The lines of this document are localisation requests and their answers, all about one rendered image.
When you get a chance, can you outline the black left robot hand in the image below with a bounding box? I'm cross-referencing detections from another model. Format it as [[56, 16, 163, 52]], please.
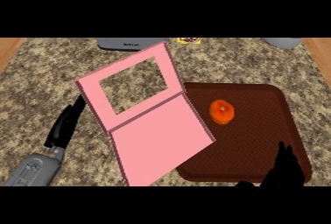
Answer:
[[43, 94, 89, 150]]

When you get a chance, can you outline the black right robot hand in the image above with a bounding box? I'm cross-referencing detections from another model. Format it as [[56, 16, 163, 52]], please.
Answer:
[[234, 141, 306, 187]]

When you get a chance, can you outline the brown tray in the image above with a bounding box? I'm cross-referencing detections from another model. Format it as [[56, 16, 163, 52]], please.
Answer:
[[175, 82, 315, 184]]

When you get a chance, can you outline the pink cardboard box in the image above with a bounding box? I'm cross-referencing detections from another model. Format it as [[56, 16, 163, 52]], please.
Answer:
[[76, 41, 216, 187]]

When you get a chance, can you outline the orange squash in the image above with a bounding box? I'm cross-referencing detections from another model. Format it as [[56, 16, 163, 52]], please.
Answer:
[[209, 99, 237, 126]]

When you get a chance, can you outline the grey appliance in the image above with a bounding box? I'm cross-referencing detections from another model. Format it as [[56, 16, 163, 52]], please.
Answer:
[[95, 37, 172, 52]]

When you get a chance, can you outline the yellow printed packet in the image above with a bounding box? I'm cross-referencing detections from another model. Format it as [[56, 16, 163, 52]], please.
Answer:
[[178, 37, 203, 46]]

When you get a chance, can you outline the pale grey container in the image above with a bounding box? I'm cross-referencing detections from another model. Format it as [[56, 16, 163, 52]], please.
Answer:
[[263, 37, 306, 50]]

